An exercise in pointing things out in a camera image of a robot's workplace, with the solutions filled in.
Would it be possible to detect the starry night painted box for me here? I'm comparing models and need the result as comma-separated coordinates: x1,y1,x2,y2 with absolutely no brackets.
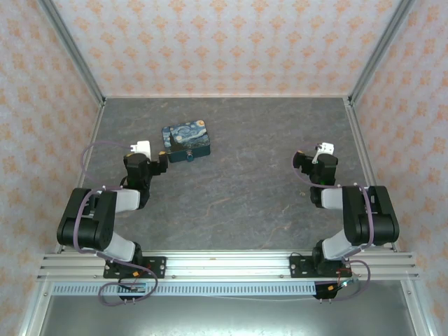
161,118,212,164

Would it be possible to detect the small circuit board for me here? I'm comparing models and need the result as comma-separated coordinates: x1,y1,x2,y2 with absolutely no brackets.
328,276,360,292

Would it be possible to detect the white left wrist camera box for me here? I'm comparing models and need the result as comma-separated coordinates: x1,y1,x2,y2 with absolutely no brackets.
128,139,154,158

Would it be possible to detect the aluminium side rail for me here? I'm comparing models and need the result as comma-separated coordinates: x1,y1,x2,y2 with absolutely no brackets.
344,97,400,252
55,101,106,253

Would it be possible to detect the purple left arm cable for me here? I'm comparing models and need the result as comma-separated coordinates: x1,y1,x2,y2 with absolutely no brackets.
73,139,159,307

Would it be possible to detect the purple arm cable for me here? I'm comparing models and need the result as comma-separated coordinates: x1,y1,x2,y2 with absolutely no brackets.
73,139,159,307
292,153,378,302

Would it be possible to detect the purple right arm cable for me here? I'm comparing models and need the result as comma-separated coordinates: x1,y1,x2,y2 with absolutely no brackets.
292,153,378,302

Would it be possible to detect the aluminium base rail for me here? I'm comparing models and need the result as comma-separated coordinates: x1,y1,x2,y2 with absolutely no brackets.
36,249,419,281

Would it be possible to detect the aluminium corner post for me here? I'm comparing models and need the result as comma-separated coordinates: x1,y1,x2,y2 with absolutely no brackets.
347,0,417,105
36,0,107,106

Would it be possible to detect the white slotted cable duct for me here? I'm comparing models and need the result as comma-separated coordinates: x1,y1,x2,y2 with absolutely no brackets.
51,282,318,296

